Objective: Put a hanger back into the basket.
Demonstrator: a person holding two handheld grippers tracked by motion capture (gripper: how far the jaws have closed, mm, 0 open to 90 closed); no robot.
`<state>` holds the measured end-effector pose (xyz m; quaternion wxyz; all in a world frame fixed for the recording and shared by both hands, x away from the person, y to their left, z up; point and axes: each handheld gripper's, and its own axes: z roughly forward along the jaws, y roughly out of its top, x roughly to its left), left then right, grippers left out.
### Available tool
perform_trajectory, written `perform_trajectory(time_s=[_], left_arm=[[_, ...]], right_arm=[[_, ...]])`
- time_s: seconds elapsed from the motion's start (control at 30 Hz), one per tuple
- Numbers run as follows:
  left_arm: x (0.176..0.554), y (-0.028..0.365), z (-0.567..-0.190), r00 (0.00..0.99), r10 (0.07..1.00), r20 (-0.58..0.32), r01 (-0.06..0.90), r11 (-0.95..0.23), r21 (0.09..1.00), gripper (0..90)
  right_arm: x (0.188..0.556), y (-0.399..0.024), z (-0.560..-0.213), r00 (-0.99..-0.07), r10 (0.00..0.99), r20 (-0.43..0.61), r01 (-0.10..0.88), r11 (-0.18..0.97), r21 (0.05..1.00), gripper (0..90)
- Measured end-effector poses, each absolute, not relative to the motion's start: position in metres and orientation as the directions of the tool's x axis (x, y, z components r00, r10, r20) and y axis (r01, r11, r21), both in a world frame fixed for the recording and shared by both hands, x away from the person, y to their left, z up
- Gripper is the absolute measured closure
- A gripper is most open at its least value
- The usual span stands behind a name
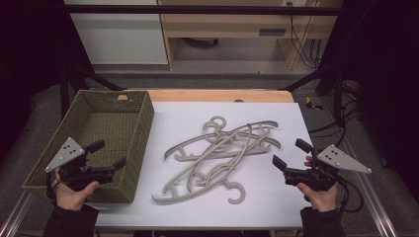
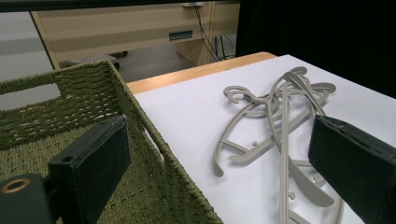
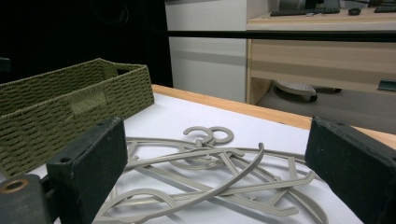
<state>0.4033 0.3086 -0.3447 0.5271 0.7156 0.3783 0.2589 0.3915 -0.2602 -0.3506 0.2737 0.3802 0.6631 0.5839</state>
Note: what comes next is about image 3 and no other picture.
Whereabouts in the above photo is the grey chair base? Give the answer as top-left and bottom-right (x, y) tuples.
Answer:
(274, 79), (343, 103)

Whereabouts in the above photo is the white cabinet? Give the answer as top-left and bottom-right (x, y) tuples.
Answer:
(164, 0), (270, 104)

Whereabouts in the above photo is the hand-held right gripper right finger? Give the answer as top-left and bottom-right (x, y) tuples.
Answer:
(304, 116), (396, 224)

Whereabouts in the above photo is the grey plastic hanger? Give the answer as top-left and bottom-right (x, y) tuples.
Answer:
(124, 125), (331, 224)
(124, 125), (307, 218)
(92, 142), (317, 224)

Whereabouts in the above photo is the black keyboard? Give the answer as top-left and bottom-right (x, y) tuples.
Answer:
(373, 5), (396, 14)
(270, 7), (341, 18)

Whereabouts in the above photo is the light wooden desk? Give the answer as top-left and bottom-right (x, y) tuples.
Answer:
(246, 7), (396, 105)

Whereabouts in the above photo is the black frame bar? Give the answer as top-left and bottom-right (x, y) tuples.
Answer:
(166, 30), (396, 43)

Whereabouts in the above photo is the white table board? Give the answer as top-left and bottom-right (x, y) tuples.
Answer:
(0, 92), (365, 224)

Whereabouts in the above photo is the green woven basket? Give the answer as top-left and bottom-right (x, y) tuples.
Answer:
(0, 58), (156, 180)

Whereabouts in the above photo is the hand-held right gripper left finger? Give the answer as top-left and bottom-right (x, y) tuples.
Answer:
(46, 116), (129, 224)

